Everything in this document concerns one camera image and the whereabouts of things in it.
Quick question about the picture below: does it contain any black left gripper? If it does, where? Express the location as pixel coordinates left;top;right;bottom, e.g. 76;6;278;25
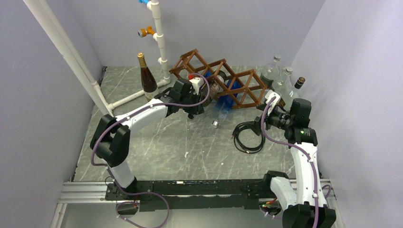
180;90;204;115

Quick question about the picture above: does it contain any clear white labelled bottle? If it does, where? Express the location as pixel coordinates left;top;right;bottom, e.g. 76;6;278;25
271;66;293;102

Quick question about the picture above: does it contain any black labelled whisky bottle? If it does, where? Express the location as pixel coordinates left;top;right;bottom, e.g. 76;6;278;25
281;77;306;111

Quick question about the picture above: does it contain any round clear glass bottle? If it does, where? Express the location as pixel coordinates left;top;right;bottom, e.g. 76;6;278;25
260;54;281;89

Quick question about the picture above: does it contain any dark red wine bottle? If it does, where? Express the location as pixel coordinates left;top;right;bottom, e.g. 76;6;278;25
137;52;159;101

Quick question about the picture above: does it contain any green wine bottle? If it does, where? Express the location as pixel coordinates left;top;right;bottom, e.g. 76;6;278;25
203;70;227;107

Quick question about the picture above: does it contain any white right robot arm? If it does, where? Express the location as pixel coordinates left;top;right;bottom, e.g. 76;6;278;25
256;93;336;228

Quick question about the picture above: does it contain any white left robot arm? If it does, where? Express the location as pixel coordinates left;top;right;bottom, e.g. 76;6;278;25
90;74;210;200

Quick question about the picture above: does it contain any brown wooden wine rack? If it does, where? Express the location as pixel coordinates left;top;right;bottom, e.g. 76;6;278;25
169;49;267;109

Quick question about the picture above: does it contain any orange pipe fitting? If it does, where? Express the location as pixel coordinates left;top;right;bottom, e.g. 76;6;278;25
138;26;155;38

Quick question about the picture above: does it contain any coiled black cable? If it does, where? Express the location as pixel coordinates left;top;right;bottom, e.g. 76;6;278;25
232;123;266;154

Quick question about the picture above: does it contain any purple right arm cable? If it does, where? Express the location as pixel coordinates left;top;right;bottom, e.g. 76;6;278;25
259;95;333;228

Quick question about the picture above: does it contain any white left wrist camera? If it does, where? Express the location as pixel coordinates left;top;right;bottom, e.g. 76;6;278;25
188;74;205;95

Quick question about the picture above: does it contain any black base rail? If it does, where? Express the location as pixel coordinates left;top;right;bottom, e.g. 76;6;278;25
105;179;275;212

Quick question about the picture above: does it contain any white pvc pipe frame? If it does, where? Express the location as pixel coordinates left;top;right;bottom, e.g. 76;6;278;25
23;0;171;117

